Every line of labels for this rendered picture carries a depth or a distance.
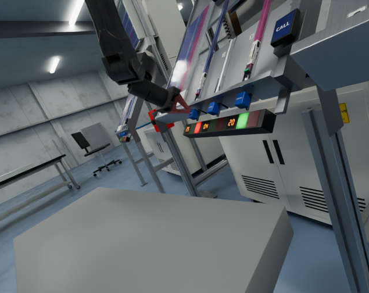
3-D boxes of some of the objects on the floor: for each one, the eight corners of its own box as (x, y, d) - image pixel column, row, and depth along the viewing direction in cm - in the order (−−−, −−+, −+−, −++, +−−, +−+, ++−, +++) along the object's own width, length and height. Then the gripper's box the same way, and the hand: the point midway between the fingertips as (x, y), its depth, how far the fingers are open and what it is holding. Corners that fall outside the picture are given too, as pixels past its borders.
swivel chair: (117, 162, 510) (97, 124, 487) (125, 162, 453) (103, 120, 430) (91, 175, 473) (68, 135, 451) (96, 178, 416) (71, 132, 394)
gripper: (139, 104, 61) (180, 122, 68) (149, 98, 52) (195, 119, 59) (146, 84, 62) (185, 104, 69) (157, 75, 53) (201, 99, 60)
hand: (187, 110), depth 63 cm, fingers closed
